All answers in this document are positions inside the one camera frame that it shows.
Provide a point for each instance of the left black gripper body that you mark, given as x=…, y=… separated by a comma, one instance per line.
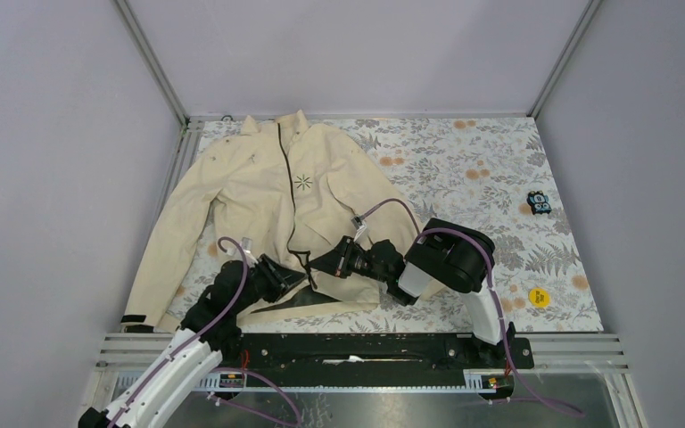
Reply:
x=262, y=283

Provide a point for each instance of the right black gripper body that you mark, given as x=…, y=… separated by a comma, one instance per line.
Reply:
x=360, y=261

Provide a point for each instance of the cream zip-up jacket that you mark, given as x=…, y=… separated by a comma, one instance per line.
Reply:
x=289, y=186

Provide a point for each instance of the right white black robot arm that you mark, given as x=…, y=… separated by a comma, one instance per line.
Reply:
x=454, y=256

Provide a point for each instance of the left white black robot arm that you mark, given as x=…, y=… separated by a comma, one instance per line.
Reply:
x=207, y=335

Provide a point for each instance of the floral patterned table cloth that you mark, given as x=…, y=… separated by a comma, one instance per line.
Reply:
x=475, y=173

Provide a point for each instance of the yellow round sticker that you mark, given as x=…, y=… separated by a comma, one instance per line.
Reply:
x=539, y=298

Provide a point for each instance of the small blue black toy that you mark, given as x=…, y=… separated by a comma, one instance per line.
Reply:
x=538, y=202

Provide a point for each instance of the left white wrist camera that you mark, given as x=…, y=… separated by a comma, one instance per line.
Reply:
x=246, y=247

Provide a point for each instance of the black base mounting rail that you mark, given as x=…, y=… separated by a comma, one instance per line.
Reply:
x=371, y=360

